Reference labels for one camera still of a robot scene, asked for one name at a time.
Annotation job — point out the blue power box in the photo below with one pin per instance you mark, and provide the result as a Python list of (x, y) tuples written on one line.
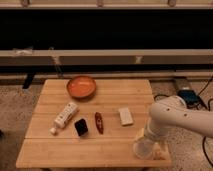
[(189, 96)]

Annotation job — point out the white rectangular block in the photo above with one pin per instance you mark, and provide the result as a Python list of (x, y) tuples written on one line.
[(125, 116)]

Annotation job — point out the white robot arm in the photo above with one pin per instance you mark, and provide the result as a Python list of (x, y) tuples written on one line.
[(167, 112)]

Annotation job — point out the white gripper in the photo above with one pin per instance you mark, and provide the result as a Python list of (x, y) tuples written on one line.
[(155, 132)]

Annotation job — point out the orange bowl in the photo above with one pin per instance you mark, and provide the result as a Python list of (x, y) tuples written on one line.
[(81, 86)]

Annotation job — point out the white tube with cap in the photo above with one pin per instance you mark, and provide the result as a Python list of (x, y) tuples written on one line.
[(63, 117)]

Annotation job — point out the black eraser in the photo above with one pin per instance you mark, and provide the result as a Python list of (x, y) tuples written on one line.
[(81, 127)]

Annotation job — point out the wooden table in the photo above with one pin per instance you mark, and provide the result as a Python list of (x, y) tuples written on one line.
[(111, 149)]

